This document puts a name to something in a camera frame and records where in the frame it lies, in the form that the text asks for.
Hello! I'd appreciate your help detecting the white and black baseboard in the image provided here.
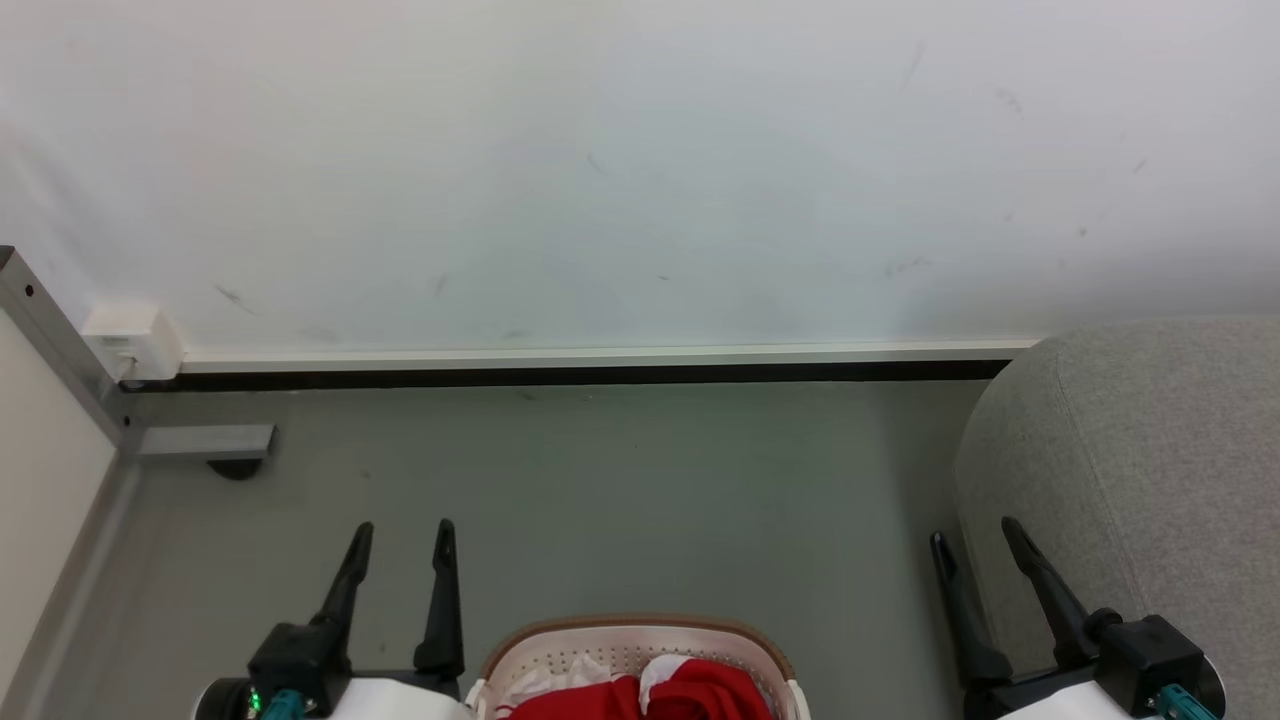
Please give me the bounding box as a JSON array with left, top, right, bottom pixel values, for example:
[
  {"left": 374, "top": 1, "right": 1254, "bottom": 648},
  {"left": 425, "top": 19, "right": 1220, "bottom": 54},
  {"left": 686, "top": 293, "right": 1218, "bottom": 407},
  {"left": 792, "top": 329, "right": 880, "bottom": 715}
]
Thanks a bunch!
[{"left": 120, "top": 340, "right": 1043, "bottom": 393}]

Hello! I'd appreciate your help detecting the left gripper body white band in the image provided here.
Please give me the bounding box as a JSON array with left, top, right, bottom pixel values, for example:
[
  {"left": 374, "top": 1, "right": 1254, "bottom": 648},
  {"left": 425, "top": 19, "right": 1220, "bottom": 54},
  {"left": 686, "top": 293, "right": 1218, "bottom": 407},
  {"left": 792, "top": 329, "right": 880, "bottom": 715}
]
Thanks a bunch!
[{"left": 325, "top": 668, "right": 473, "bottom": 720}]

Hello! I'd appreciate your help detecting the teal right camera cable plug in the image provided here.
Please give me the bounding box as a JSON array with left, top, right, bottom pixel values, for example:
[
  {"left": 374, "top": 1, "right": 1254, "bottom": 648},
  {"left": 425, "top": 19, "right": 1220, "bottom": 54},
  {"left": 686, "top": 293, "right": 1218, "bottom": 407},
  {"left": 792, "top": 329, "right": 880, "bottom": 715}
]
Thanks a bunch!
[{"left": 1160, "top": 685, "right": 1217, "bottom": 720}]

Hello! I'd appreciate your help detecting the red and white garment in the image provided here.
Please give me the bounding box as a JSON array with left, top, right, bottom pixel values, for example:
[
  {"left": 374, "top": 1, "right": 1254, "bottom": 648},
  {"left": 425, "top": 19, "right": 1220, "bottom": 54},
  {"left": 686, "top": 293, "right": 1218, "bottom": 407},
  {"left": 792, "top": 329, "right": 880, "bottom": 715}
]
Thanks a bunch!
[{"left": 495, "top": 655, "right": 773, "bottom": 720}]

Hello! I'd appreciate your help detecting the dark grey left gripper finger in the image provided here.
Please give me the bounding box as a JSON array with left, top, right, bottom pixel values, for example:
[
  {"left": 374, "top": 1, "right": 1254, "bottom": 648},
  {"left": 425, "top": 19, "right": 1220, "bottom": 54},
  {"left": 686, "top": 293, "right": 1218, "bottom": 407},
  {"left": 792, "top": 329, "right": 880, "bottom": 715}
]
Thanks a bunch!
[
  {"left": 414, "top": 518, "right": 467, "bottom": 681},
  {"left": 312, "top": 521, "right": 375, "bottom": 631}
]

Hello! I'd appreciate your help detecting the beige partition panel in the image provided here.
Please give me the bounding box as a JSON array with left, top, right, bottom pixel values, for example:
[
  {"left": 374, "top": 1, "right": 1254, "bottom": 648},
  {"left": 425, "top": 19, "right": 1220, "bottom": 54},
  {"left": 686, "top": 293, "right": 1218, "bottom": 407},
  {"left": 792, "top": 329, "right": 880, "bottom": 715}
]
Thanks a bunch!
[{"left": 0, "top": 310, "right": 119, "bottom": 693}]

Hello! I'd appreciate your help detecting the white wall outlet box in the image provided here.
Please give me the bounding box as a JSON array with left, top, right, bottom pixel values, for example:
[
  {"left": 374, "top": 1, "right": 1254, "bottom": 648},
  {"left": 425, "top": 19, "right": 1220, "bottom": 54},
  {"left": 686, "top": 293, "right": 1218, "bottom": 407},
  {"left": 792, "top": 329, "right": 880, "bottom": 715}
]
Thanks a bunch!
[{"left": 80, "top": 298, "right": 187, "bottom": 383}]

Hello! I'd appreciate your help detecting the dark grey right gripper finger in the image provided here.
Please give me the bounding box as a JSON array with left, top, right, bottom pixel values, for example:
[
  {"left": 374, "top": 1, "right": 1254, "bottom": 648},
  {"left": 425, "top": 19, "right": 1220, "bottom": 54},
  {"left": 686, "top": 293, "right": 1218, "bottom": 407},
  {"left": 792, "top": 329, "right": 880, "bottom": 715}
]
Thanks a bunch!
[
  {"left": 1001, "top": 516, "right": 1101, "bottom": 669},
  {"left": 929, "top": 531, "right": 1014, "bottom": 691}
]

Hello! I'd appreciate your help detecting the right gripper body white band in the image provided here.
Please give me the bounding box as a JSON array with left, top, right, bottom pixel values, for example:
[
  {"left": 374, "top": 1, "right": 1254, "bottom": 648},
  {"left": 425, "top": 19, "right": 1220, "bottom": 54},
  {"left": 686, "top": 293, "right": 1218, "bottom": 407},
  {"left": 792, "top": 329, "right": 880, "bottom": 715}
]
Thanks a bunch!
[{"left": 963, "top": 668, "right": 1167, "bottom": 720}]

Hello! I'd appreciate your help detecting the grey fabric sofa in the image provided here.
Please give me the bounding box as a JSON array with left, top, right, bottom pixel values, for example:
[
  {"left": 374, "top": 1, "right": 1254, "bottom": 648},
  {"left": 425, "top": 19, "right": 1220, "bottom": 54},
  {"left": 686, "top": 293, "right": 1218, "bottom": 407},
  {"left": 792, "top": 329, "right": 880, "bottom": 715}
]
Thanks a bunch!
[{"left": 953, "top": 315, "right": 1280, "bottom": 720}]

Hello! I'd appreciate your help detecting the grey metal frame foot bar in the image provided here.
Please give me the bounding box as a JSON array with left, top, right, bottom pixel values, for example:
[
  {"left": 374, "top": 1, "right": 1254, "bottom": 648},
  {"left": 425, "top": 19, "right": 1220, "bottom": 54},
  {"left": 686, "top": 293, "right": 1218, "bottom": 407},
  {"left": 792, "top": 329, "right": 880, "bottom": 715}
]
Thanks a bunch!
[{"left": 138, "top": 424, "right": 277, "bottom": 461}]

